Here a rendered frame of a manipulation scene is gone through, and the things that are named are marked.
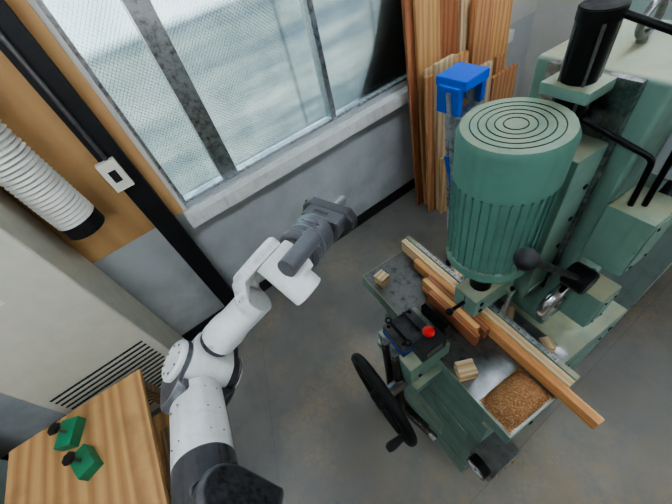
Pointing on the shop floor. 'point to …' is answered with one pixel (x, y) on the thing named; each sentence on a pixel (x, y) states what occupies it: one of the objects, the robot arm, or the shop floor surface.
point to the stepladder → (468, 83)
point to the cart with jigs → (98, 453)
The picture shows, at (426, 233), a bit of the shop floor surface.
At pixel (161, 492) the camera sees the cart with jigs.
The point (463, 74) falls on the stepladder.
